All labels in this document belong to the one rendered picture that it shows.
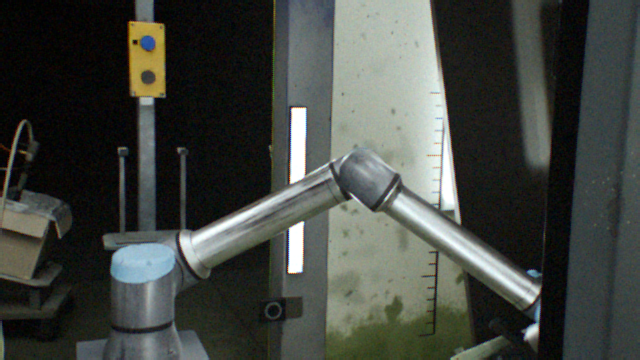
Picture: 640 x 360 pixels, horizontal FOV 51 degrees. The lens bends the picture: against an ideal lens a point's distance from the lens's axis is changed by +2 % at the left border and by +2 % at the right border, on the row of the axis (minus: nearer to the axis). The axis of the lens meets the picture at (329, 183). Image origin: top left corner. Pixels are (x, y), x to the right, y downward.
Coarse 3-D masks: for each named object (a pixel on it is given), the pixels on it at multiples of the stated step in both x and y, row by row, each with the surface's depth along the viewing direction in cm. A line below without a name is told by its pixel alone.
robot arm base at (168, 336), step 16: (112, 336) 163; (128, 336) 161; (144, 336) 161; (160, 336) 163; (176, 336) 168; (112, 352) 161; (128, 352) 160; (144, 352) 160; (160, 352) 162; (176, 352) 166
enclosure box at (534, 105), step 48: (432, 0) 200; (480, 0) 208; (528, 0) 213; (480, 48) 210; (528, 48) 217; (480, 96) 212; (528, 96) 219; (480, 144) 215; (528, 144) 222; (480, 192) 217; (528, 192) 225; (528, 240) 227; (480, 288) 222; (480, 336) 225
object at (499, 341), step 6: (522, 330) 219; (486, 342) 202; (492, 342) 202; (498, 342) 204; (504, 342) 206; (510, 342) 208; (462, 348) 195; (474, 348) 196; (480, 348) 197; (486, 348) 199; (492, 348) 200; (498, 348) 202; (456, 354) 192; (462, 354) 190; (468, 354) 192; (474, 354) 193; (480, 354) 195; (486, 354) 197; (492, 354) 200
